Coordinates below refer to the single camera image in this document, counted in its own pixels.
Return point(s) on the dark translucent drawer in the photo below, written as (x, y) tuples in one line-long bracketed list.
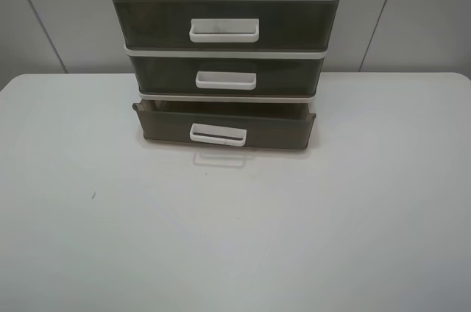
[(251, 125), (289, 26), (253, 77)]

